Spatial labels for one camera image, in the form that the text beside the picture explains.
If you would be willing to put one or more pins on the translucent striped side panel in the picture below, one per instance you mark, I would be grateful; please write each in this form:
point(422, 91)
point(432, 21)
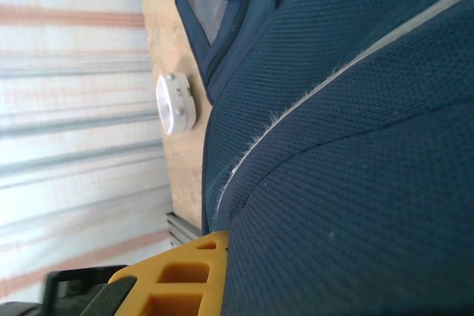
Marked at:
point(66, 109)

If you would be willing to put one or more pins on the navy blue backpack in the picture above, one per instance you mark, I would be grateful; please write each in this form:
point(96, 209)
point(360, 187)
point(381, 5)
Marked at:
point(352, 146)

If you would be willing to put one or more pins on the white round container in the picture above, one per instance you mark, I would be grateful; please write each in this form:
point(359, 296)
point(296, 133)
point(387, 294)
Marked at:
point(176, 105)

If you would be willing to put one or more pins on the wide aluminium table rail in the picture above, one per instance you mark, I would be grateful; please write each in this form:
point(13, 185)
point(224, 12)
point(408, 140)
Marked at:
point(179, 229)

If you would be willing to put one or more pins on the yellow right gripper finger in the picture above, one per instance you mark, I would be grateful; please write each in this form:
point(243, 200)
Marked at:
point(207, 286)

